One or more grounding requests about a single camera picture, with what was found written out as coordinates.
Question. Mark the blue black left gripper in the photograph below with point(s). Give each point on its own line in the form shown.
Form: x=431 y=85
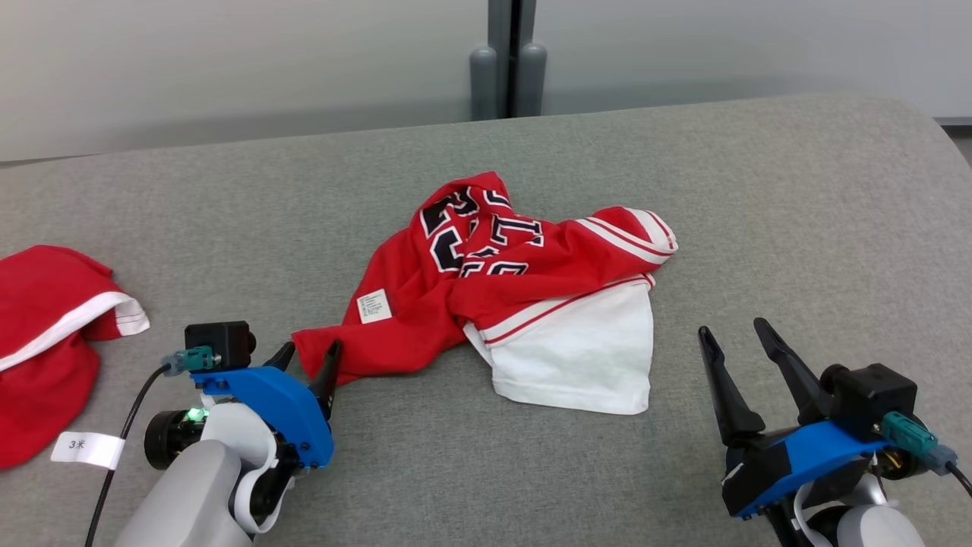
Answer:
x=273 y=399

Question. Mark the red white basketball jersey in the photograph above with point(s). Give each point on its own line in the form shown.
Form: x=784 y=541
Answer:
x=425 y=304

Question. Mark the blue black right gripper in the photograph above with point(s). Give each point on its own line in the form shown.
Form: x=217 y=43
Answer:
x=790 y=460

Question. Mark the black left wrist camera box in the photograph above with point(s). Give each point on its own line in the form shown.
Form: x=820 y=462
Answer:
x=220 y=343

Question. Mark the red shorts with white band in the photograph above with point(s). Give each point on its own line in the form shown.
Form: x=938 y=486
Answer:
x=38 y=304

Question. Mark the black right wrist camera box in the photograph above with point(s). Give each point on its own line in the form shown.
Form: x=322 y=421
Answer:
x=873 y=395

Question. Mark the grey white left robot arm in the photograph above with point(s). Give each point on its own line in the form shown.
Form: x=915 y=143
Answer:
x=182 y=494

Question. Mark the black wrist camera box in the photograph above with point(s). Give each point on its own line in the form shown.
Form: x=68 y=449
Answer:
x=220 y=343
x=873 y=395

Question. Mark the grey partition post with slot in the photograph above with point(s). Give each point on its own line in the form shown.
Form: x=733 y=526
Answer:
x=501 y=61

